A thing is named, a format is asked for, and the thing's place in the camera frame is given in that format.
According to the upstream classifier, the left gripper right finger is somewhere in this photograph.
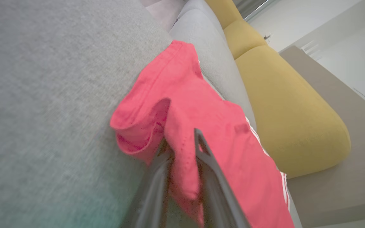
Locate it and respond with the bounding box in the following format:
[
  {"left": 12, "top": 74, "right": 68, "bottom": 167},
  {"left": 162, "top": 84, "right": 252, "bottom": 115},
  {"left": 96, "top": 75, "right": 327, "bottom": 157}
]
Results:
[{"left": 194, "top": 128, "right": 251, "bottom": 228}]

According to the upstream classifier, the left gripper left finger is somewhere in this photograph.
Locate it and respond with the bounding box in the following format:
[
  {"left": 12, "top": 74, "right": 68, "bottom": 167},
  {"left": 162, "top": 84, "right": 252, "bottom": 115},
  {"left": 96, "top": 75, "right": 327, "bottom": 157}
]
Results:
[{"left": 121, "top": 137, "right": 174, "bottom": 228}]

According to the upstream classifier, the red shorts white waistband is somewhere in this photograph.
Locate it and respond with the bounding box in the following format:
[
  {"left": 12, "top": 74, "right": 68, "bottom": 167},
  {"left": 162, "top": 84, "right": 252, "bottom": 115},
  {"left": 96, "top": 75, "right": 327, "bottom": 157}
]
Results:
[{"left": 110, "top": 40, "right": 295, "bottom": 228}]

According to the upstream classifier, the large yellow sofa cushion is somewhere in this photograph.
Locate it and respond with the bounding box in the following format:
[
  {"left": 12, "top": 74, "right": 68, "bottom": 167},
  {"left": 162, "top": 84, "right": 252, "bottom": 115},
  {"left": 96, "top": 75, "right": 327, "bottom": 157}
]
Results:
[{"left": 235, "top": 45, "right": 351, "bottom": 179}]

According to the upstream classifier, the large grey sofa seat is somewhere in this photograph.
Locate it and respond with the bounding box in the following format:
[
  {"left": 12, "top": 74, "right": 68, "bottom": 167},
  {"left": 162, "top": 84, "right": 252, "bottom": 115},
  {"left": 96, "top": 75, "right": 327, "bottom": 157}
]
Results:
[{"left": 0, "top": 0, "right": 174, "bottom": 228}]

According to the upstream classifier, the grey curtain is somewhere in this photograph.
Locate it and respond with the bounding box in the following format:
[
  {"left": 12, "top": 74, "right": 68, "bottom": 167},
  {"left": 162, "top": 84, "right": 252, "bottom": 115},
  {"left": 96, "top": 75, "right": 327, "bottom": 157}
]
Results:
[{"left": 233, "top": 0, "right": 279, "bottom": 21}]

